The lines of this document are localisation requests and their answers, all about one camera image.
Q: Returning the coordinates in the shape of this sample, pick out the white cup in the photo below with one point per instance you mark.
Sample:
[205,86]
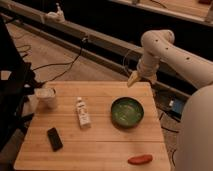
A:
[47,96]

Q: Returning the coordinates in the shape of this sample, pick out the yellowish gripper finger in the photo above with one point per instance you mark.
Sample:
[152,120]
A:
[134,77]

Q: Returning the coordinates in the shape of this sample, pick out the black phone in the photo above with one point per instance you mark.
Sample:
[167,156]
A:
[54,139]

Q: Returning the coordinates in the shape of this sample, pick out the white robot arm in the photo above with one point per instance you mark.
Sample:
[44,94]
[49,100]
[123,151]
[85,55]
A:
[195,139]

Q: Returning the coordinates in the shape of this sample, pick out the white object on rail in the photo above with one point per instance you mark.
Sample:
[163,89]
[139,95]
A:
[58,15]

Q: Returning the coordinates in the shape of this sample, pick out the white plastic bottle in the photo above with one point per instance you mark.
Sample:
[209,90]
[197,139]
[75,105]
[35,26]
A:
[83,115]

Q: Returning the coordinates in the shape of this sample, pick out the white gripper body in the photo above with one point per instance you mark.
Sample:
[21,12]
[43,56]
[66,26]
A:
[147,68]

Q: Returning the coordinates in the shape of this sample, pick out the blue box on floor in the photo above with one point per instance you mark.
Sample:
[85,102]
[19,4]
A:
[176,107]

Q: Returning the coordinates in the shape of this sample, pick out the green bowl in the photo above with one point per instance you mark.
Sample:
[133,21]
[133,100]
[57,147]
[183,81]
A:
[126,112]

